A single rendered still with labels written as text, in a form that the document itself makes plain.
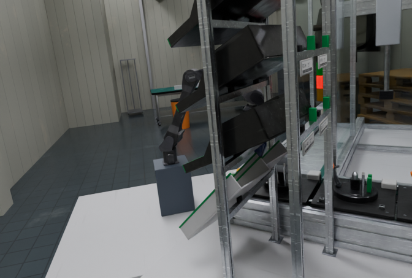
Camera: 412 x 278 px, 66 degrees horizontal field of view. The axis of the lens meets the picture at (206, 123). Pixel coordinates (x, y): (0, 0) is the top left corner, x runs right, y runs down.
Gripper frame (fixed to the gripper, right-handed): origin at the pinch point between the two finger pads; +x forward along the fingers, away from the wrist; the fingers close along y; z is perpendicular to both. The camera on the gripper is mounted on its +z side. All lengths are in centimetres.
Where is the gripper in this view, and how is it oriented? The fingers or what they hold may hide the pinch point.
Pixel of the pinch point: (259, 151)
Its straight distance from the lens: 125.9
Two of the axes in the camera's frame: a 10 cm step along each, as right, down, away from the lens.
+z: -8.5, -0.3, 5.3
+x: 1.0, 9.7, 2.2
